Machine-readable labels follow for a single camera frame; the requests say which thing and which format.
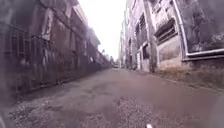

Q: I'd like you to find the worn grey asphalt alley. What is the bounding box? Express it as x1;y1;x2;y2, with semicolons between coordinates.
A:
0;67;224;128

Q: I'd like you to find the old grey building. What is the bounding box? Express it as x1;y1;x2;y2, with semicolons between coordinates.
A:
118;0;224;73

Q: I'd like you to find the raised kerb strip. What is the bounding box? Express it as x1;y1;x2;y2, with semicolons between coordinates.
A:
134;66;224;93

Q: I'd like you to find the dark weathered wall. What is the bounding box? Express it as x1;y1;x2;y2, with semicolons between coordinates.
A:
0;0;113;98

